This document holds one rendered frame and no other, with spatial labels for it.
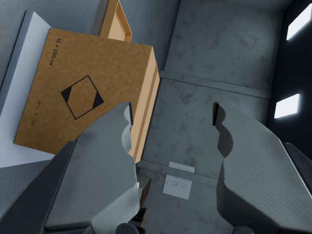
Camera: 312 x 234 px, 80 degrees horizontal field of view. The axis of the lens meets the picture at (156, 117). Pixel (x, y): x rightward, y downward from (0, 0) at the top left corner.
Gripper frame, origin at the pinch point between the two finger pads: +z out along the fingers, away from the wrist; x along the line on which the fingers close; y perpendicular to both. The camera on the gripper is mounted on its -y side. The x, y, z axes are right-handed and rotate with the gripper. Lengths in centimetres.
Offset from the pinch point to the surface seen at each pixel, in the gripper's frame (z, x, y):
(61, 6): 49, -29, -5
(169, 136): 629, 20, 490
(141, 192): 351, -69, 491
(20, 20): 34.5, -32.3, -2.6
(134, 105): 26.6, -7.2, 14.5
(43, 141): 22.1, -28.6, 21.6
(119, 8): 84, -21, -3
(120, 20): 91, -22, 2
